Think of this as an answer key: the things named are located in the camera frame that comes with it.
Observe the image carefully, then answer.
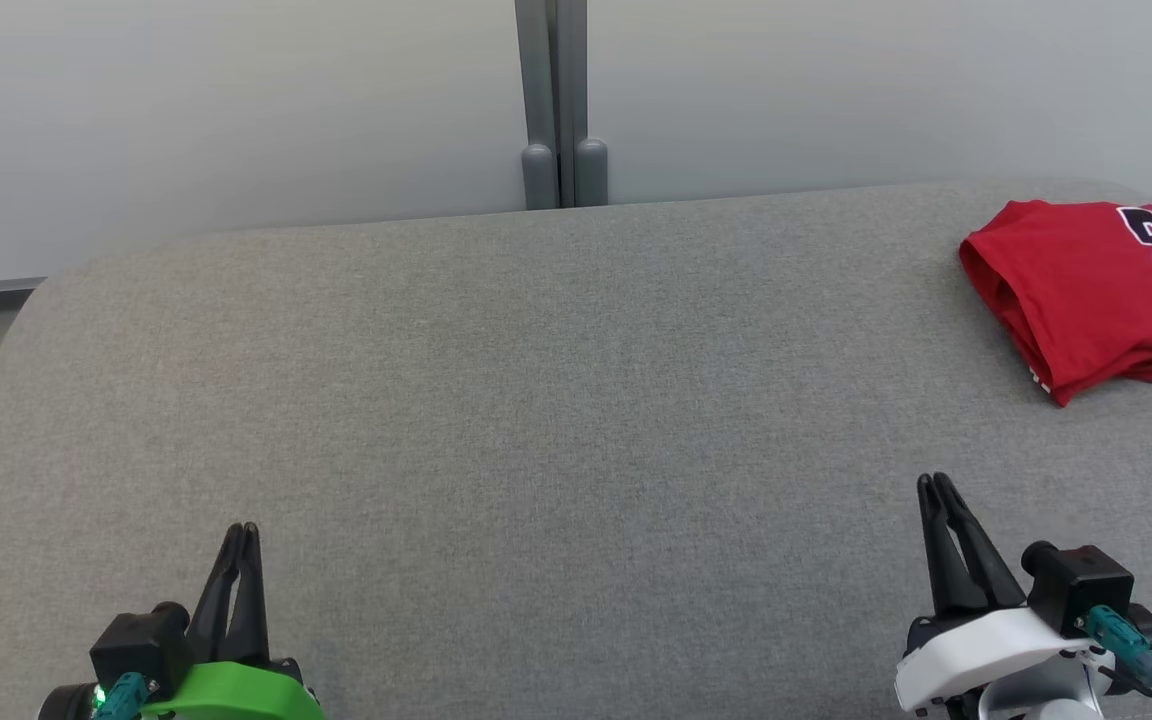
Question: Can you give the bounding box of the teal left camera connector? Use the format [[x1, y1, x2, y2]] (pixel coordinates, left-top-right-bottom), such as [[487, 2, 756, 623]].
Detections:
[[91, 672, 153, 720]]

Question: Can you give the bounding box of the teal camera connector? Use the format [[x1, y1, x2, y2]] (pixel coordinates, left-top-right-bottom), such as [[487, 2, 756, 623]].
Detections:
[[1082, 605, 1152, 689], [91, 672, 153, 720]]

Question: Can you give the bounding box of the teal right camera connector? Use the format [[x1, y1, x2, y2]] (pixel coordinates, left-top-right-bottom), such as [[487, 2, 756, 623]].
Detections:
[[1082, 605, 1152, 689]]

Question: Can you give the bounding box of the black left round motor cap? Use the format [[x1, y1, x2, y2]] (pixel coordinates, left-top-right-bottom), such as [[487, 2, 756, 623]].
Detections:
[[39, 682, 103, 720]]

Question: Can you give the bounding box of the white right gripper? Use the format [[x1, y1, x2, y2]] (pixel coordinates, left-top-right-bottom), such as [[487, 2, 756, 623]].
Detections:
[[894, 472, 1109, 717]]

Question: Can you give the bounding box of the grey double partition post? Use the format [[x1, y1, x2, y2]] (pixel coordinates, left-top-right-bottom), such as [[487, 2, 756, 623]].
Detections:
[[514, 0, 610, 212]]

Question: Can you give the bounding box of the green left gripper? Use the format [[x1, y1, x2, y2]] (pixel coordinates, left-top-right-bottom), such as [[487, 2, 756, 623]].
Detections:
[[141, 521, 326, 720]]

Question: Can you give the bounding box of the red shirt with white sleeves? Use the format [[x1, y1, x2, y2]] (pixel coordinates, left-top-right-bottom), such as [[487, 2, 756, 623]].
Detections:
[[958, 200, 1152, 408]]

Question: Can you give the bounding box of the grey fabric sofa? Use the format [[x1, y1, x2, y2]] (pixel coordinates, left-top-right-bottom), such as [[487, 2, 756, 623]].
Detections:
[[0, 178, 1152, 720]]

